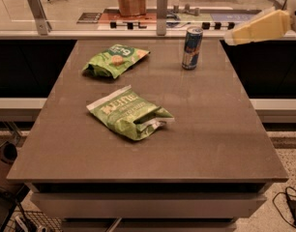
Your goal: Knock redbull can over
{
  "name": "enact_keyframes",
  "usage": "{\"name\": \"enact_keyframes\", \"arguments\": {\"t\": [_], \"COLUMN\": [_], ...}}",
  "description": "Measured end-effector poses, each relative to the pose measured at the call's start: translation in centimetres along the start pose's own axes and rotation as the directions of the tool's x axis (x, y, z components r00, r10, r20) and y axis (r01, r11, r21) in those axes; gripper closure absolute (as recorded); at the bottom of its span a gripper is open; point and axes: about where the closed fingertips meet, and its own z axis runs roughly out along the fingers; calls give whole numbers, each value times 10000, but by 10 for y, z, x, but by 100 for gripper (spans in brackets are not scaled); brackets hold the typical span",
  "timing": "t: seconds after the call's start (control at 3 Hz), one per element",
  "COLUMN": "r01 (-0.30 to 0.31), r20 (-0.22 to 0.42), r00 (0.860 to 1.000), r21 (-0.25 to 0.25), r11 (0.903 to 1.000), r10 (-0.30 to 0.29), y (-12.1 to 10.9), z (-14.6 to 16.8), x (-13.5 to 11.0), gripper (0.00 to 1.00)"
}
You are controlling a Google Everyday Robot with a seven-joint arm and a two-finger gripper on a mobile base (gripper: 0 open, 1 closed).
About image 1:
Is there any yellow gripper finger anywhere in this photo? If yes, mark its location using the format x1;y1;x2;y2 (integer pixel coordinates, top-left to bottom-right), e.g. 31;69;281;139
223;10;291;45

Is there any blue silver redbull can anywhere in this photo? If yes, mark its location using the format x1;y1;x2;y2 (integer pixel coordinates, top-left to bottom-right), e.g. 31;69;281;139
182;26;203;70

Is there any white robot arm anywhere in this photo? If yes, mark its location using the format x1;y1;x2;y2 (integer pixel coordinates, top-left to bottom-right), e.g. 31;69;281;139
223;0;296;45

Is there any cardboard box of snacks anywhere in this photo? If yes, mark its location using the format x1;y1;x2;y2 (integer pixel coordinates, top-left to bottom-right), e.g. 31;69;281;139
104;0;155;17

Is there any green snack bag far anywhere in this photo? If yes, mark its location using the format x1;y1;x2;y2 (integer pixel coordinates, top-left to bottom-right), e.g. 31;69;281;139
82;44;150;79

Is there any green kettle chips bag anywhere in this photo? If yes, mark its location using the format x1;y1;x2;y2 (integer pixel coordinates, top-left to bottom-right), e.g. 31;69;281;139
87;85;174;141

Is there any white drawer front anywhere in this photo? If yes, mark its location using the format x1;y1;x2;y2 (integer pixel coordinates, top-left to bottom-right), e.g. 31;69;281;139
31;193;266;218

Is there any black round bin left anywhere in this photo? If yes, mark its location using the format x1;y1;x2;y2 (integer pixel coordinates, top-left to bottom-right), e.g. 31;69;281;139
0;141;17;164

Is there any middle metal glass post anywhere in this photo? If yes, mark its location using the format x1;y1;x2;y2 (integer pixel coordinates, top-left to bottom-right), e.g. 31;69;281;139
157;0;167;36

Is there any metal glass post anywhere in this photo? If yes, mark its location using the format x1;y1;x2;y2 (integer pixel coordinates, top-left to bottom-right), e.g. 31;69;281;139
27;0;51;36
157;0;167;36

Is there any black power adapter with cable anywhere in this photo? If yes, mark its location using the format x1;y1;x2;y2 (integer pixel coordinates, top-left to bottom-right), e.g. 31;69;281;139
272;187;296;229

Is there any left metal glass post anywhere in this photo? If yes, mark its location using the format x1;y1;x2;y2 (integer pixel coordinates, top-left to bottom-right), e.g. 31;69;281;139
27;0;51;36

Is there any wire basket lower left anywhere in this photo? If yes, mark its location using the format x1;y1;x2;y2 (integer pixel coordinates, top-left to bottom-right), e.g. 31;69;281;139
3;210;63;232

